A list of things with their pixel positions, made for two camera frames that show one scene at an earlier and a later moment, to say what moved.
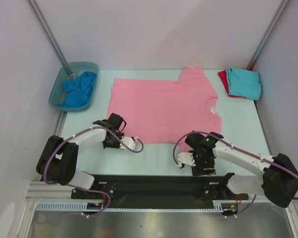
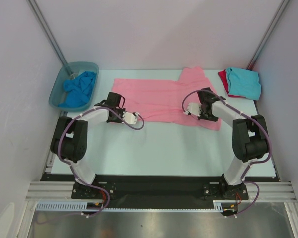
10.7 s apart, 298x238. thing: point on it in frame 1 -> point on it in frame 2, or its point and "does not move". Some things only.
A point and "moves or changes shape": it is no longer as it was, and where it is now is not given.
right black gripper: (203, 168) -> (204, 112)
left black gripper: (106, 145) -> (119, 120)
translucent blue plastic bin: (75, 87) does not move
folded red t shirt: (223, 77) does not move
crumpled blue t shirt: (78, 91) does not move
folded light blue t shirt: (243, 82) does not move
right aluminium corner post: (267, 34) does not move
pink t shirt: (161, 111) moves or changes shape
